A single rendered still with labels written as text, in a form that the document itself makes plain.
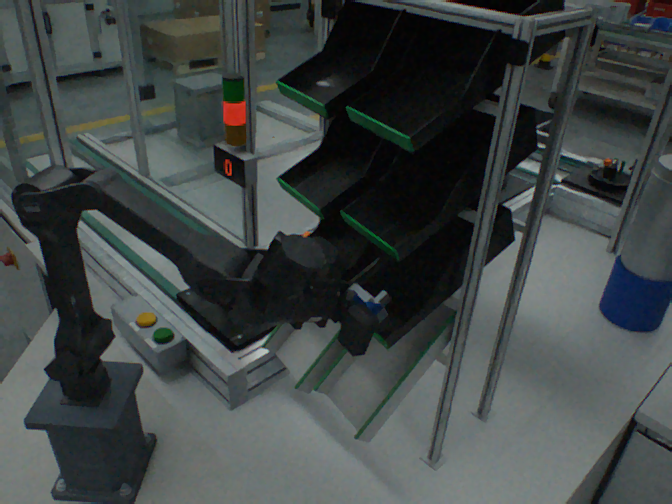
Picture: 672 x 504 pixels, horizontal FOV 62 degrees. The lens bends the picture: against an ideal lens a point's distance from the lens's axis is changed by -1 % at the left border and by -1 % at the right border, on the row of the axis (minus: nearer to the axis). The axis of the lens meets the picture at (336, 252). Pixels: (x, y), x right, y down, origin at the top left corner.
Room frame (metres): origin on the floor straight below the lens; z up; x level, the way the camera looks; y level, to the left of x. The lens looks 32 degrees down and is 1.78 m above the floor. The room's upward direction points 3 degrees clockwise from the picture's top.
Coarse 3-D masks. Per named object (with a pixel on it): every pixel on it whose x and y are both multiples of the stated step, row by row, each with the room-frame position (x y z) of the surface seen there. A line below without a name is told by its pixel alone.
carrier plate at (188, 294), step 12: (180, 300) 1.04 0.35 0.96; (192, 300) 1.03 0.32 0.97; (204, 300) 1.03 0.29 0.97; (192, 312) 1.00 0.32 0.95; (204, 312) 0.99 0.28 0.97; (216, 312) 0.99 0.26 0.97; (228, 312) 0.99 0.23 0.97; (216, 324) 0.95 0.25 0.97; (228, 324) 0.95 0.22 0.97; (228, 336) 0.91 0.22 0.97; (240, 336) 0.91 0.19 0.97; (252, 336) 0.92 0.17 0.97; (240, 348) 0.89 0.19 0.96
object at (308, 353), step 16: (272, 336) 0.84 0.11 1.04; (288, 336) 0.86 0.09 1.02; (304, 336) 0.85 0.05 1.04; (320, 336) 0.83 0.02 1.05; (336, 336) 0.78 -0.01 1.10; (288, 352) 0.83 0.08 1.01; (304, 352) 0.82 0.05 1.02; (320, 352) 0.80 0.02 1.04; (336, 352) 0.78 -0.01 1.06; (288, 368) 0.80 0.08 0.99; (304, 368) 0.79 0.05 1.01; (320, 368) 0.76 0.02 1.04; (304, 384) 0.74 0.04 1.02
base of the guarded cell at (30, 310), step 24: (264, 120) 2.53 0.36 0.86; (120, 144) 2.17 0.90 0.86; (264, 144) 2.25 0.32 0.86; (312, 144) 2.27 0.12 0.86; (0, 216) 1.88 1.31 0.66; (0, 240) 1.71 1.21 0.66; (24, 240) 1.50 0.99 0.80; (0, 264) 1.80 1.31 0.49; (24, 264) 1.53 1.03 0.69; (24, 288) 1.61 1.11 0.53; (24, 312) 1.69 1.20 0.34; (48, 312) 1.44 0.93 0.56; (24, 336) 1.82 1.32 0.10
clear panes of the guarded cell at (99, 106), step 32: (0, 0) 1.97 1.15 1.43; (64, 0) 2.12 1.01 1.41; (96, 0) 2.21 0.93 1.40; (256, 0) 2.67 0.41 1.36; (288, 0) 2.52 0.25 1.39; (320, 0) 2.39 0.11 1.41; (0, 32) 1.96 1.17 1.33; (64, 32) 2.11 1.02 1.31; (96, 32) 2.19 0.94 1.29; (256, 32) 2.68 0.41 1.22; (288, 32) 2.52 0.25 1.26; (320, 32) 2.39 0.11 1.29; (0, 64) 1.94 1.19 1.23; (64, 64) 2.09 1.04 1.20; (96, 64) 2.18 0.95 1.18; (256, 64) 2.68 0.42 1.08; (288, 64) 2.52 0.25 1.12; (32, 96) 2.00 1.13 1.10; (64, 96) 2.08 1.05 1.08; (96, 96) 2.16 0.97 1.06; (256, 96) 2.69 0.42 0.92; (0, 128) 1.54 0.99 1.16; (32, 128) 1.98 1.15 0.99; (96, 128) 2.15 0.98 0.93; (128, 128) 2.24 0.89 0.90; (0, 160) 1.61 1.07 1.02
